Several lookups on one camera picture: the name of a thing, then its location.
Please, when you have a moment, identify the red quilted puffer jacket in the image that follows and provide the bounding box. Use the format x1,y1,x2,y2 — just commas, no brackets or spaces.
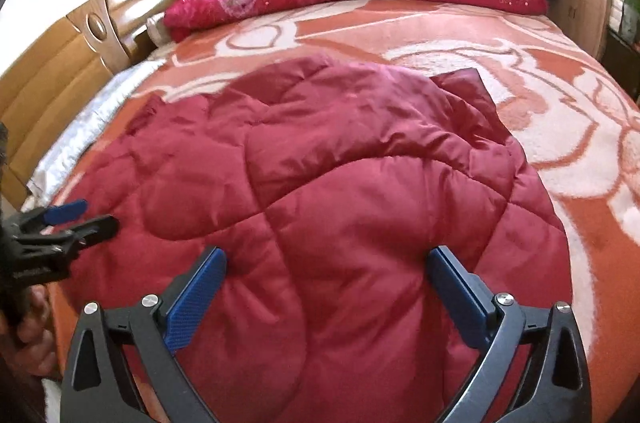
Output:
63,56,572,422

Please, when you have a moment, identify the person's left hand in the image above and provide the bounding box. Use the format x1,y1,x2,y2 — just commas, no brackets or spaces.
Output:
1,285,58,377

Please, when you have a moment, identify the wooden headboard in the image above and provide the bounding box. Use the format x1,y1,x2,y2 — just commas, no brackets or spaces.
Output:
1,0,175,209

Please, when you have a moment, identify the white checked pillow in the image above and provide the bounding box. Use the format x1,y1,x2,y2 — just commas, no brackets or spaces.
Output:
21,58,165,211

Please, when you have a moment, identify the orange white floral blanket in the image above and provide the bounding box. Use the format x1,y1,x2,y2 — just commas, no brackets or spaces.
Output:
51,1,639,422

